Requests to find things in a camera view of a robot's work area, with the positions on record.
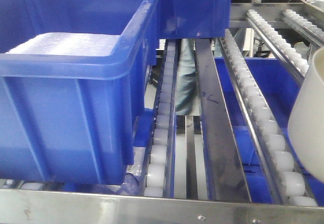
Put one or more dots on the stainless steel shelf rack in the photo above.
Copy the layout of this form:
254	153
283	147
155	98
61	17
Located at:
228	203

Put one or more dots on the blue bin rear centre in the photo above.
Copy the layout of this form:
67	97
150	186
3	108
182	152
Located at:
193	18

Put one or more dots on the blue bin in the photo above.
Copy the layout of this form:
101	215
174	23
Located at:
71	119
193	18

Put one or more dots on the blue bin front left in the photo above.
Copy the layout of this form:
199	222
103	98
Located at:
71	119

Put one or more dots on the blue bin lower shelf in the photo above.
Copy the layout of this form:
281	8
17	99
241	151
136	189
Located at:
280	92

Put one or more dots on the white bagged contents in bin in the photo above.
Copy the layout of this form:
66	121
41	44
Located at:
68	44

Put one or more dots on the standing person grey trousers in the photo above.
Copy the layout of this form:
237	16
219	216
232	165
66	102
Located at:
186	78

